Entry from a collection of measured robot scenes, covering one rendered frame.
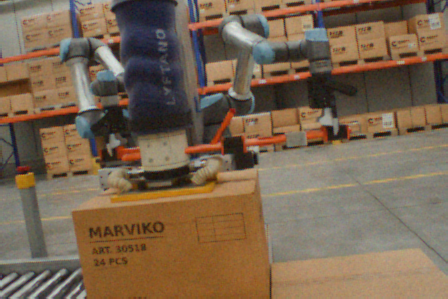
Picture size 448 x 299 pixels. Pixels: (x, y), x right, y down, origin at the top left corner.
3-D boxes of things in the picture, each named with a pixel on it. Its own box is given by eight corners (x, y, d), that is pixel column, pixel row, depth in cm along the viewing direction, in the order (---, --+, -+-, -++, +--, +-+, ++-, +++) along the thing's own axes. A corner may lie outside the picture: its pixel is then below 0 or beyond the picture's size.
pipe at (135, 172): (111, 191, 129) (108, 174, 129) (134, 177, 154) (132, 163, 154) (210, 180, 126) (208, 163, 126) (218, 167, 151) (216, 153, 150)
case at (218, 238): (91, 325, 127) (70, 210, 124) (131, 273, 166) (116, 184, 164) (270, 315, 119) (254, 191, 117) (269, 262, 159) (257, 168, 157)
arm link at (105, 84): (110, 72, 172) (117, 69, 165) (114, 96, 173) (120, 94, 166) (93, 73, 168) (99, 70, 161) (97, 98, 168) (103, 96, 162)
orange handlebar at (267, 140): (92, 167, 139) (91, 157, 139) (121, 155, 169) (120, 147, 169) (354, 135, 130) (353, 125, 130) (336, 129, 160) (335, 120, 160)
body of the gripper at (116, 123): (123, 133, 163) (118, 104, 163) (104, 135, 164) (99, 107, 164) (129, 131, 171) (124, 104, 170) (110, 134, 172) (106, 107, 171)
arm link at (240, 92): (218, 110, 204) (232, 10, 171) (243, 106, 210) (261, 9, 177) (227, 123, 196) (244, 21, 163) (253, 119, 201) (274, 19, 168)
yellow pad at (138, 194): (110, 203, 128) (108, 188, 127) (121, 196, 138) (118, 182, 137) (211, 193, 124) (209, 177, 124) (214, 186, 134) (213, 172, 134)
